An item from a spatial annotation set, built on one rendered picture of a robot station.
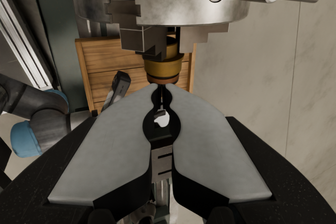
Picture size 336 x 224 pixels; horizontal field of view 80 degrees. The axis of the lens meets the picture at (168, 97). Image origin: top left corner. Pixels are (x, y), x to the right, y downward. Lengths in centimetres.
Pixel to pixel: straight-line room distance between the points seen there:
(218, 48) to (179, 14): 163
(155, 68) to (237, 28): 158
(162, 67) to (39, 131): 28
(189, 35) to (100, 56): 29
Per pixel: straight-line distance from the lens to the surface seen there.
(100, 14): 31
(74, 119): 47
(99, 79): 65
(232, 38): 195
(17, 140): 49
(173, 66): 42
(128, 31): 31
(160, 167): 82
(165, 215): 121
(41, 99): 56
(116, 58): 63
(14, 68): 140
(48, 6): 95
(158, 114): 47
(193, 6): 28
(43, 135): 48
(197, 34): 44
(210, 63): 189
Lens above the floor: 148
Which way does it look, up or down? 54 degrees down
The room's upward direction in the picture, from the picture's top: 143 degrees clockwise
